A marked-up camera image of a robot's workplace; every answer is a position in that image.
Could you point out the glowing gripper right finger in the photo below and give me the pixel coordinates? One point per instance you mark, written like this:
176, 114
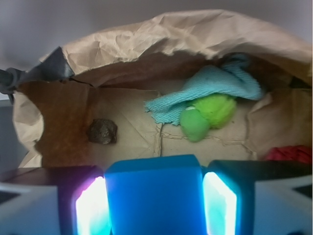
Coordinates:
258, 198

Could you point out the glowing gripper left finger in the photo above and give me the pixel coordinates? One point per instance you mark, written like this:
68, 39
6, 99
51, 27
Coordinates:
54, 201

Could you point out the blue block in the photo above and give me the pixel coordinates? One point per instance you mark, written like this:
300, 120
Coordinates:
156, 196

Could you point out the red crumpled cloth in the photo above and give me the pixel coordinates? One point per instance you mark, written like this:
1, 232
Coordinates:
299, 153

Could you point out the dark brown rock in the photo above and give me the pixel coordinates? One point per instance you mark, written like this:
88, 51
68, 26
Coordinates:
102, 131

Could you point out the green plush toy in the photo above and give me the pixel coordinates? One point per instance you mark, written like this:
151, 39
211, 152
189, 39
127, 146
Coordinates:
203, 114

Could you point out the brown paper bag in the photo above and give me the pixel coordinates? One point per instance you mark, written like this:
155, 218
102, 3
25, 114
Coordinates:
117, 69

